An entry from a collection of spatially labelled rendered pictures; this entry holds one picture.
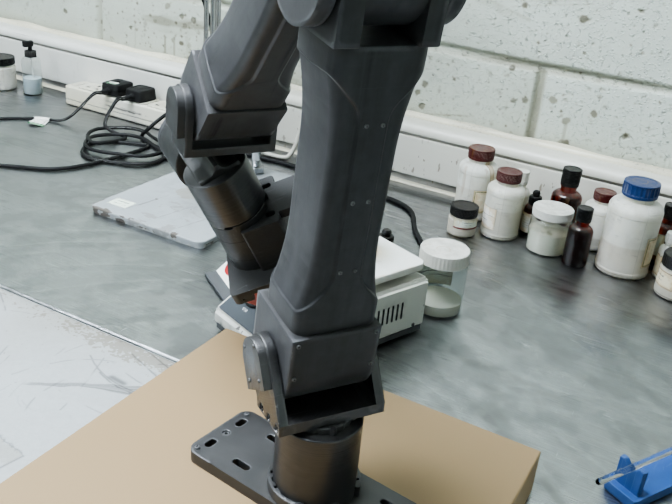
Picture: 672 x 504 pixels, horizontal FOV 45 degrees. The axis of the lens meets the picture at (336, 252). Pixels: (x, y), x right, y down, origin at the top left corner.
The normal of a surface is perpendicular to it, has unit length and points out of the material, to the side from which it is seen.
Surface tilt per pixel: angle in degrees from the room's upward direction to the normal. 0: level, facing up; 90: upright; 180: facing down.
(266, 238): 106
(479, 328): 0
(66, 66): 90
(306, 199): 90
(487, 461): 0
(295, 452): 90
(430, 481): 0
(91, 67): 90
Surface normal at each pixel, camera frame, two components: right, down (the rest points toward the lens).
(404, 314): 0.63, 0.38
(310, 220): -0.86, 0.15
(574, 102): -0.49, 0.33
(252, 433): 0.08, -0.90
